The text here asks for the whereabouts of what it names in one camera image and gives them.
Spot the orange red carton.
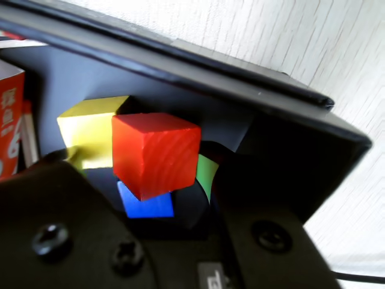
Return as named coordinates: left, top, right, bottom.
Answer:
left=0, top=60, right=26, bottom=182

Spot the red wooden cube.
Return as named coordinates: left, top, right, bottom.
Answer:
left=111, top=112, right=202, bottom=202

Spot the yellow wooden cube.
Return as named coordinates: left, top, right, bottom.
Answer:
left=57, top=95, right=132, bottom=173

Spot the white stick with red tip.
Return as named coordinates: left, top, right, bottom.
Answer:
left=0, top=30, right=48, bottom=49

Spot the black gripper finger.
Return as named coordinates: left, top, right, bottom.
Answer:
left=195, top=141, right=343, bottom=289
left=0, top=149, right=160, bottom=289

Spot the black cardboard box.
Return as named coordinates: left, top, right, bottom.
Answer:
left=0, top=0, right=374, bottom=241

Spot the blue wooden cube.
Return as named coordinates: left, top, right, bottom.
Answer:
left=116, top=179, right=176, bottom=219

